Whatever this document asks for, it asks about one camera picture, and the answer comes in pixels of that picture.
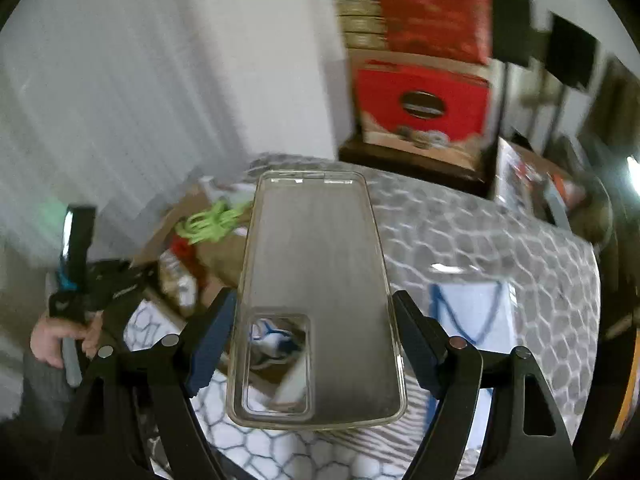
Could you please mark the dark wooden table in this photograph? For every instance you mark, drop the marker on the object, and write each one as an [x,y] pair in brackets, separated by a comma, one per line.
[415,165]

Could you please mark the white striped curtain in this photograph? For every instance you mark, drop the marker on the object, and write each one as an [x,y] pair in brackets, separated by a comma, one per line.
[125,110]

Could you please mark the white snack packet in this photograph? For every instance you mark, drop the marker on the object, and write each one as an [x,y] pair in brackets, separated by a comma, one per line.
[180,280]

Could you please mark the white patterned blanket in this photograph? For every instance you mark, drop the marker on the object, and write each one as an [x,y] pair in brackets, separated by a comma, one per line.
[475,240]

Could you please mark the person's left hand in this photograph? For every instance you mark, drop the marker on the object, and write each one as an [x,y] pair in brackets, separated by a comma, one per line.
[50,337]

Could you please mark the black chair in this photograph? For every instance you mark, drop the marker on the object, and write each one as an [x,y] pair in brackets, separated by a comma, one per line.
[572,52]

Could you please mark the clear phone case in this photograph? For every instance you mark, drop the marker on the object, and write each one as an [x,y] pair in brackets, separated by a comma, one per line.
[320,260]

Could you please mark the red packet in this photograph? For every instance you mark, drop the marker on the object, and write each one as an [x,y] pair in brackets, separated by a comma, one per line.
[182,249]

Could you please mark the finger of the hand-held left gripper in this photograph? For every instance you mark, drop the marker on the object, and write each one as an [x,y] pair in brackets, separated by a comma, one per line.
[135,282]

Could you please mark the dark furniture panel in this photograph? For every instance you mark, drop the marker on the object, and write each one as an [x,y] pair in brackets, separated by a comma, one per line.
[617,125]

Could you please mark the patterned cardboard box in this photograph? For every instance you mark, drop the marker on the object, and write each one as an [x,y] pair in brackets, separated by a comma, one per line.
[220,260]

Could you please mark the colourful printed box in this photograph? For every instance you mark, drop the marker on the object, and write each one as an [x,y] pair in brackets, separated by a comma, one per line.
[530,180]

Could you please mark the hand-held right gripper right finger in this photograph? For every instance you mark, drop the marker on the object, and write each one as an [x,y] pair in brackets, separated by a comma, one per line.
[417,345]

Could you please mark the black music stand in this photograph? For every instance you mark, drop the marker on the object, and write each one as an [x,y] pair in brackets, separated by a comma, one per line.
[512,25]

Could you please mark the stack of brown boxes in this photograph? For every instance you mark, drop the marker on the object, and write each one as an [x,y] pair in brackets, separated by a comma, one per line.
[362,25]

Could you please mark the red printed box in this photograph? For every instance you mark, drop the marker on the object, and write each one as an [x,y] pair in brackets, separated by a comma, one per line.
[435,20]

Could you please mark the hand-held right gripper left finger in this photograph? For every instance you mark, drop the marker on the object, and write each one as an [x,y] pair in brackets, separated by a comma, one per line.
[210,345]

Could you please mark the red gift bag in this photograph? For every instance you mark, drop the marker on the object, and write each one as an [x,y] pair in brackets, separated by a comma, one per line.
[420,105]

